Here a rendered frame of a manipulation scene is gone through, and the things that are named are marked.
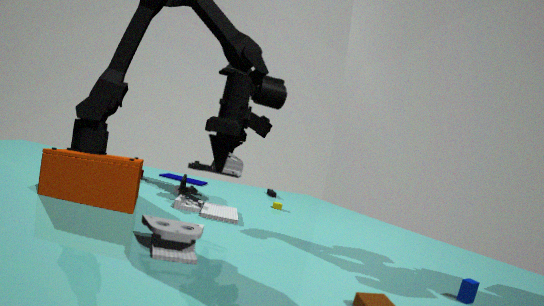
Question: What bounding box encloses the blue block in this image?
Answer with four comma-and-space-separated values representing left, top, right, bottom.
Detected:
456, 278, 480, 304

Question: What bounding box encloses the dark blue flat bar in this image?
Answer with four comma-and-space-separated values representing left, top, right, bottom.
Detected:
159, 173, 208, 186

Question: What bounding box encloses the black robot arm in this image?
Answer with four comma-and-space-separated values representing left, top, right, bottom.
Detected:
67, 0, 287, 155

